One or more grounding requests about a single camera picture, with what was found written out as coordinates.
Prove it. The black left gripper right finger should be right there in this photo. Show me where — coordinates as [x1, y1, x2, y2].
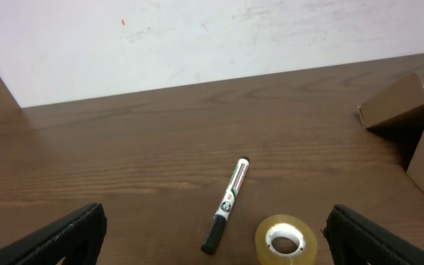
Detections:
[322, 204, 424, 265]

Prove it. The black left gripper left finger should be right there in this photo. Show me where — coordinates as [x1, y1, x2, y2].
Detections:
[0, 202, 107, 265]

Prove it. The clear yellowish tape roll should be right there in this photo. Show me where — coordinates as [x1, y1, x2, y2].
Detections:
[255, 214, 318, 265]

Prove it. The black and white marker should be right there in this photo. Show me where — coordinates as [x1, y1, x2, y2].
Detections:
[201, 156, 250, 255]

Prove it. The open brown cardboard box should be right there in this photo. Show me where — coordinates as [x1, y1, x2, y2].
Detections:
[358, 72, 424, 193]

